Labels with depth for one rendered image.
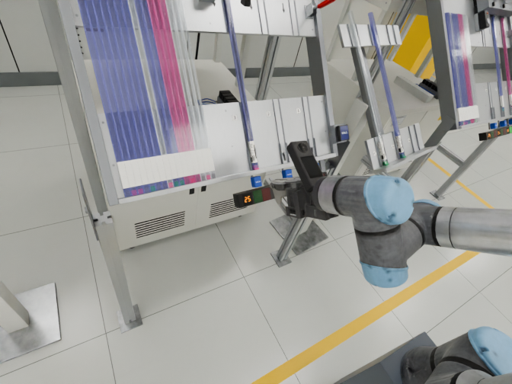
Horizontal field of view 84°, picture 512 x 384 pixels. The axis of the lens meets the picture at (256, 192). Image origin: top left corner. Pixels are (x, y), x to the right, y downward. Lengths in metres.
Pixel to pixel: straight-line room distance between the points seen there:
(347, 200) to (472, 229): 0.20
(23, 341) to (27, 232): 0.50
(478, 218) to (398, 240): 0.13
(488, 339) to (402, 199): 0.35
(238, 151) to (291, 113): 0.22
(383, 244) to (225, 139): 0.48
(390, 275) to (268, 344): 0.88
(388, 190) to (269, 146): 0.46
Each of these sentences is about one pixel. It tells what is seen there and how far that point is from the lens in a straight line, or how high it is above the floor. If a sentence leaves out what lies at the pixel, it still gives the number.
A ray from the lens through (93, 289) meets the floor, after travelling 1.43.
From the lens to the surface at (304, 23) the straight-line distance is 1.03.
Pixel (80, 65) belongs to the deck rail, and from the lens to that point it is 0.74.
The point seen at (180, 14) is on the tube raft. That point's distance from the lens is 0.82.
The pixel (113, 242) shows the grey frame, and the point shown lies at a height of 0.56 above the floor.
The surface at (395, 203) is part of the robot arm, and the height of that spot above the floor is 0.98.
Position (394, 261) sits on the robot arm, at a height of 0.89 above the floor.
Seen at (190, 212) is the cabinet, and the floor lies 0.21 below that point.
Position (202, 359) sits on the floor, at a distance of 1.29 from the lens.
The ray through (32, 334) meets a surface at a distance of 1.40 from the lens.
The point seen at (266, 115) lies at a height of 0.83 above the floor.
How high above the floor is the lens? 1.25
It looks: 44 degrees down
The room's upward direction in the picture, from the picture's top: 16 degrees clockwise
